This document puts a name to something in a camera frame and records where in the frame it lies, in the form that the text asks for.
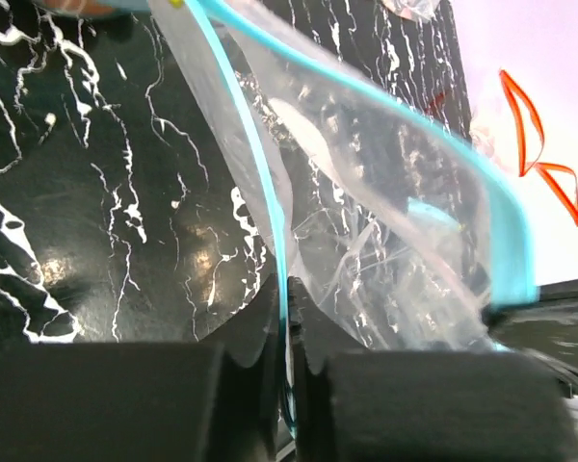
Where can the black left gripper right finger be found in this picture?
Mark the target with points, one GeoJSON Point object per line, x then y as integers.
{"type": "Point", "coordinates": [357, 404]}

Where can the blue plastic fruit tray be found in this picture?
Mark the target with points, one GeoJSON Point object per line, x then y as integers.
{"type": "Point", "coordinates": [93, 8]}

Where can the clear orange-zip bag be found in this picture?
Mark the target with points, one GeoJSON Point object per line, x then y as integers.
{"type": "Point", "coordinates": [507, 128]}

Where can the clear pink-zip bag stack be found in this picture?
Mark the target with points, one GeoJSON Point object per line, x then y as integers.
{"type": "Point", "coordinates": [414, 10]}

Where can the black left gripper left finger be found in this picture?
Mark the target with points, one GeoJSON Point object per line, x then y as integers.
{"type": "Point", "coordinates": [214, 400]}

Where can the clear blue-zip bag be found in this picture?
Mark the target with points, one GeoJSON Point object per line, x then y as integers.
{"type": "Point", "coordinates": [398, 230]}

